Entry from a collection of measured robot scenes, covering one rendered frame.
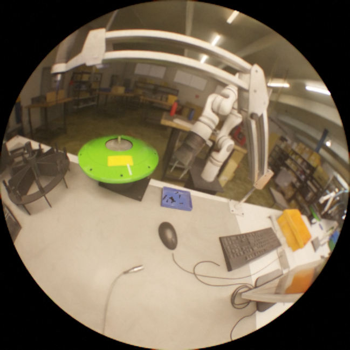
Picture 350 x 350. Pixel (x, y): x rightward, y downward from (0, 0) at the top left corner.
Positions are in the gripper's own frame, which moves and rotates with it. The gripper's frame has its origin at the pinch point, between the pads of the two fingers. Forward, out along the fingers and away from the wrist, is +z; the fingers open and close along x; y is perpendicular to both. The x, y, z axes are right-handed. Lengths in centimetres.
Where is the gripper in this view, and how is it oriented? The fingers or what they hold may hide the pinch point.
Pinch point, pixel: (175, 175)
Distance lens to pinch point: 49.5
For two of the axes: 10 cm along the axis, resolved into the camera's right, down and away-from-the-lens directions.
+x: 7.2, 5.8, -3.9
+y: -4.4, -0.6, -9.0
